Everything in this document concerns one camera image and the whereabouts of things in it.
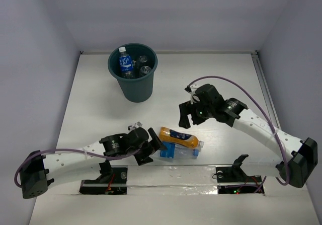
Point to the dark green plastic bin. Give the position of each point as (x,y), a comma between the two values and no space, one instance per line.
(138,89)

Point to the clear bottle white cap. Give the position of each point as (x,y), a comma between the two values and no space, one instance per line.
(144,70)

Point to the orange juice bottle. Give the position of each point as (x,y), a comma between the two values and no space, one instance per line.
(183,139)

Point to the aluminium side rail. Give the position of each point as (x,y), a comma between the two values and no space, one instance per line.
(265,90)

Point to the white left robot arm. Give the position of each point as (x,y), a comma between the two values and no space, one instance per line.
(41,169)

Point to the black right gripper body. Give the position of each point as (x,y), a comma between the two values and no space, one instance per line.
(200,113)

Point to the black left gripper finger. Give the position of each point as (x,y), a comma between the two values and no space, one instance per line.
(142,157)
(155,142)

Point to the clear ribbed plastic bottle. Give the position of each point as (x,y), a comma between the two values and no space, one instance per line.
(142,60)

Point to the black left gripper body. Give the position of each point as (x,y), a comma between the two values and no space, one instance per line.
(147,149)

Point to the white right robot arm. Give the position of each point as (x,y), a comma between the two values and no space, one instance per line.
(298,157)

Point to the blue label white-cap bottle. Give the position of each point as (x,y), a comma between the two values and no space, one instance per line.
(125,63)

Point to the clear bottle blue cap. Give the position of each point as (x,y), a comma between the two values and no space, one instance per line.
(176,152)

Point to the silver aluminium mounting rail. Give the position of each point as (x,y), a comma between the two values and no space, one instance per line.
(172,180)

